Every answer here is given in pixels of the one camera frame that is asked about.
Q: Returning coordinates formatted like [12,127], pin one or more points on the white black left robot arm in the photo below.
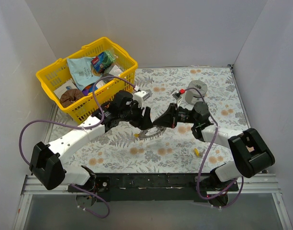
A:
[48,160]

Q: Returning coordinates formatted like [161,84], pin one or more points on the light blue chips bag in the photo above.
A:
[82,72]

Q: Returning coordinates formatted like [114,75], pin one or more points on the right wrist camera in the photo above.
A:
[177,95]

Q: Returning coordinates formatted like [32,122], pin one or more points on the aluminium frame rail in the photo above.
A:
[260,183]

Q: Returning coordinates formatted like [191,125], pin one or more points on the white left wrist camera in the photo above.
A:
[140,97]

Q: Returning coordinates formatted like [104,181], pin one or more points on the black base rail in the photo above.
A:
[144,186]

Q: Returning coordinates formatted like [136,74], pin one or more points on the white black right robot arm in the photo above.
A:
[251,154]

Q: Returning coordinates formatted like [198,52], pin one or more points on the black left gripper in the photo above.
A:
[140,117]

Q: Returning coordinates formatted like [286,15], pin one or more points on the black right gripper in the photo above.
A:
[173,115]

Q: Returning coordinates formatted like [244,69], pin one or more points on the yellow plastic basket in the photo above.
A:
[57,73]

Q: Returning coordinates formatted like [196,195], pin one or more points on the yellow headed loose key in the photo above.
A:
[199,152]

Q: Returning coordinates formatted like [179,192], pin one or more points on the brown round pastry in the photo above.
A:
[70,96]

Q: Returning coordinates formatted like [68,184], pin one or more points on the floral table mat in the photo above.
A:
[120,151]

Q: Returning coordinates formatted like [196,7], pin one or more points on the blue green sponge pack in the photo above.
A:
[101,62]

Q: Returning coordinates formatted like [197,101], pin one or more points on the white card box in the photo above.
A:
[68,85]

